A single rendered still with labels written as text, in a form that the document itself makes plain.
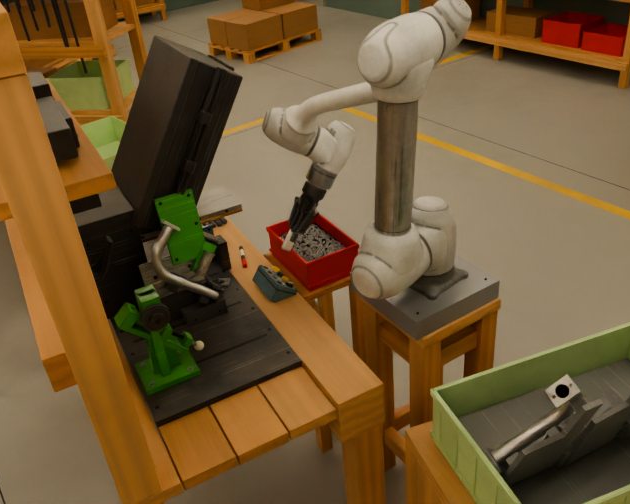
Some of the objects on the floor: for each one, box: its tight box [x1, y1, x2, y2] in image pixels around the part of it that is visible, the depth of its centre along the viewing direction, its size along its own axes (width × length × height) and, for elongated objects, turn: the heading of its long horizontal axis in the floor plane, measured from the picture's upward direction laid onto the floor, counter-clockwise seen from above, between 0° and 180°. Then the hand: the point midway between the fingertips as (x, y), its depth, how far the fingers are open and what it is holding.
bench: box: [107, 319, 386, 504], centre depth 238 cm, size 70×149×88 cm, turn 36°
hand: (289, 240), depth 210 cm, fingers closed
